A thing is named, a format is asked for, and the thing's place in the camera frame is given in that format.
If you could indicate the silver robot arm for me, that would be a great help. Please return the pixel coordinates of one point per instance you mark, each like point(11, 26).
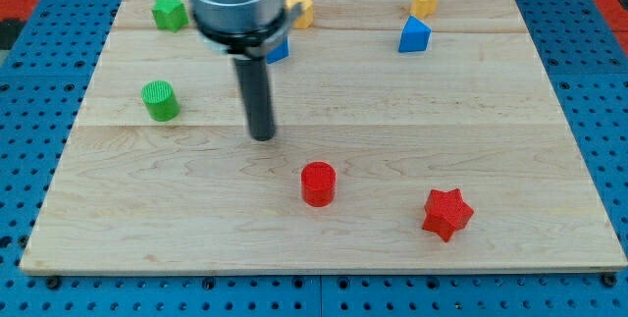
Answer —
point(252, 28)

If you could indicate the blue triangle block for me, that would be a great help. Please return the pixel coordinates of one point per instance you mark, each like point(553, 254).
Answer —
point(415, 36)

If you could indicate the red cylinder block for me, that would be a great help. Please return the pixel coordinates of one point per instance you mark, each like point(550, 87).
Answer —
point(318, 184)

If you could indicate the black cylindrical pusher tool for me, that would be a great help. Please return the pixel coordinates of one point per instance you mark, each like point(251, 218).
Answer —
point(255, 91)

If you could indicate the blue cube block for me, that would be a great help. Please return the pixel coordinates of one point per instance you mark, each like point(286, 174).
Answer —
point(278, 53)

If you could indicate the wooden board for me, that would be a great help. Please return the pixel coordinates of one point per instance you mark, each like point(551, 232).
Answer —
point(197, 196)

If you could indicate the yellow hexagon block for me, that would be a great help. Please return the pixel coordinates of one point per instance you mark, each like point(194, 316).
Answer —
point(304, 15)

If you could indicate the red star block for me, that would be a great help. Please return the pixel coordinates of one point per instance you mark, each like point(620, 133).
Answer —
point(446, 212)

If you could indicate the green cylinder block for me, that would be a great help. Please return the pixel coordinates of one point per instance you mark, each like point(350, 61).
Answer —
point(160, 100)

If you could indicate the yellow heart block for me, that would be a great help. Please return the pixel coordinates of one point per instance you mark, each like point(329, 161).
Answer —
point(423, 8)

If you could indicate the green star block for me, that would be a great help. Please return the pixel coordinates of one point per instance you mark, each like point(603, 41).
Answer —
point(169, 14)

